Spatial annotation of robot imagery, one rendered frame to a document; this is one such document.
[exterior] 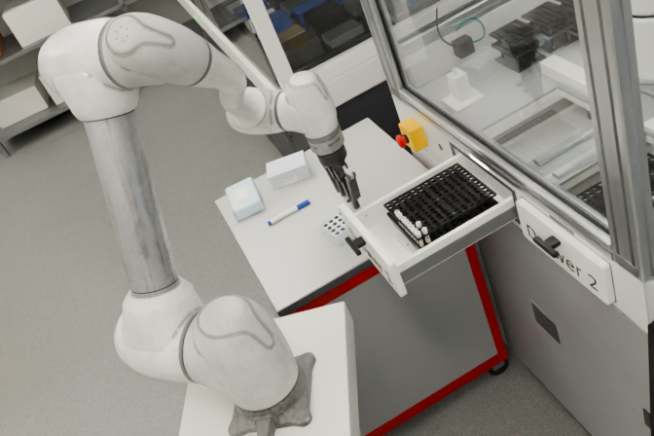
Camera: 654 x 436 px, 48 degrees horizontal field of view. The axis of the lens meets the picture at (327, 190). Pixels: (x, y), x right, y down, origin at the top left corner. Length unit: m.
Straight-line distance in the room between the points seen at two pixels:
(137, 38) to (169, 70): 0.09
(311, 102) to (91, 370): 1.94
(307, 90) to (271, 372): 0.66
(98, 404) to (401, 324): 1.49
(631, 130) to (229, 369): 0.83
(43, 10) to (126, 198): 3.87
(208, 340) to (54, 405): 1.97
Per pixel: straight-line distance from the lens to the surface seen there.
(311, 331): 1.73
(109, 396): 3.21
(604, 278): 1.56
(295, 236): 2.12
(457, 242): 1.75
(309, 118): 1.79
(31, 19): 5.31
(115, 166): 1.48
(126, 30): 1.32
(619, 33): 1.16
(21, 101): 5.59
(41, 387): 3.49
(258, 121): 1.83
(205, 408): 1.72
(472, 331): 2.33
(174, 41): 1.35
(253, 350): 1.45
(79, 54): 1.43
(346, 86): 2.52
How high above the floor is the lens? 2.03
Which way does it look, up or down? 35 degrees down
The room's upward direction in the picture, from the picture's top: 24 degrees counter-clockwise
